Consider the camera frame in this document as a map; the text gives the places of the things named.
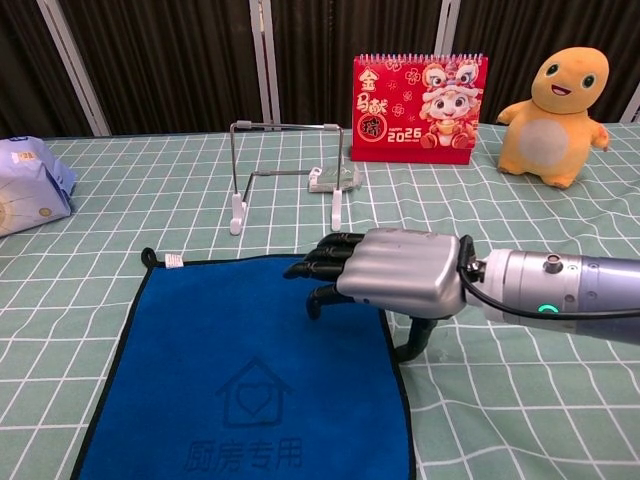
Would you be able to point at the blue kitchen towel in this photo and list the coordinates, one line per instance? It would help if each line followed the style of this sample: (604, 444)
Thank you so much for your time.
(225, 340)

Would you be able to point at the small clear green packet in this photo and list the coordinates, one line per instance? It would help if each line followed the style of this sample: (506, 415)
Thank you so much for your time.
(351, 177)

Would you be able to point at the red desk calendar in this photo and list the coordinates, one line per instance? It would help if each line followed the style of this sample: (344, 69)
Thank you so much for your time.
(400, 100)

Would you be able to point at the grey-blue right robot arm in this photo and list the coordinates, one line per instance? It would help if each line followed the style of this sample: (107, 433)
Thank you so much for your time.
(560, 287)

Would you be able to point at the purple white tissue pack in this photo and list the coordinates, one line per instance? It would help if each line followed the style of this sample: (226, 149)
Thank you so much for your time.
(30, 190)

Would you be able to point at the green checkered tablecloth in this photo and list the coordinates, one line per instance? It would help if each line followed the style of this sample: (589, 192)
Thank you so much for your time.
(525, 410)

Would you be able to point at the white partition frame post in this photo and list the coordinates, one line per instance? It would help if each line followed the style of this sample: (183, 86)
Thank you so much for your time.
(74, 67)
(634, 107)
(265, 65)
(446, 25)

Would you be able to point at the yellow plush toy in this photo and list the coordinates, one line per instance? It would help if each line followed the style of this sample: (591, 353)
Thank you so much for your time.
(542, 140)

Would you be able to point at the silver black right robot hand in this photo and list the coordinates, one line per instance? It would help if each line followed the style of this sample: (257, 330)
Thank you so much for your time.
(400, 270)

